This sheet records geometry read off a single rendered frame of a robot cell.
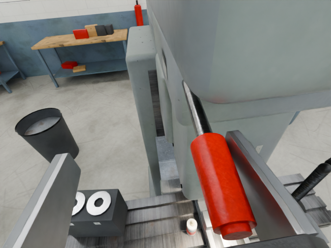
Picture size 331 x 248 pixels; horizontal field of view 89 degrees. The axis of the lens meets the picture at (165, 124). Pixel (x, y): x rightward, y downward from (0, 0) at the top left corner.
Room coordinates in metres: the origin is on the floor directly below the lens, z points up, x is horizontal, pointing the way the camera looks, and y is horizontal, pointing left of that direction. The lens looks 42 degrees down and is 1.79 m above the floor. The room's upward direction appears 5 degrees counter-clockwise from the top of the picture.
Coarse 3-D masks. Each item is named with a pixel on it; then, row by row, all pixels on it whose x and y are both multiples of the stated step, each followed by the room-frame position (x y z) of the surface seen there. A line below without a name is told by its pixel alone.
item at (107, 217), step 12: (84, 192) 0.34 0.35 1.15; (96, 192) 0.33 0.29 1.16; (108, 192) 0.33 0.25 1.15; (84, 204) 0.29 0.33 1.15; (96, 204) 0.29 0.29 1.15; (108, 204) 0.28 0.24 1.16; (120, 204) 0.31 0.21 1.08; (72, 216) 0.25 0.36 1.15; (84, 216) 0.25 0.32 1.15; (96, 216) 0.24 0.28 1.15; (108, 216) 0.24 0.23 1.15; (120, 216) 0.27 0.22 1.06; (72, 228) 0.23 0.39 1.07; (84, 228) 0.23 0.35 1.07; (96, 228) 0.23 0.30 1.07; (108, 228) 0.23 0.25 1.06; (120, 228) 0.24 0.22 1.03
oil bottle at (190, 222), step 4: (188, 220) 0.24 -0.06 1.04; (192, 220) 0.23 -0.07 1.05; (188, 224) 0.22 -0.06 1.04; (192, 224) 0.22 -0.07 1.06; (196, 224) 0.22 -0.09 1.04; (188, 228) 0.21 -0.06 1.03; (192, 228) 0.21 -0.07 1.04; (196, 228) 0.21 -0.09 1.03; (188, 232) 0.21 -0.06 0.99; (192, 232) 0.21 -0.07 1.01
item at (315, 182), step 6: (318, 168) 0.12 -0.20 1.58; (324, 168) 0.11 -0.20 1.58; (330, 168) 0.11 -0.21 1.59; (312, 174) 0.12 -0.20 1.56; (318, 174) 0.11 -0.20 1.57; (324, 174) 0.11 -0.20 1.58; (306, 180) 0.12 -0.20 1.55; (312, 180) 0.11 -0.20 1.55; (318, 180) 0.11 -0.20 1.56; (300, 186) 0.12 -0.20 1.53; (306, 186) 0.11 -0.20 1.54; (312, 186) 0.11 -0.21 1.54; (294, 192) 0.12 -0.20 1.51; (300, 192) 0.11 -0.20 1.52; (306, 192) 0.11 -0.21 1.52; (294, 198) 0.11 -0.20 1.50; (300, 198) 0.11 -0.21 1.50
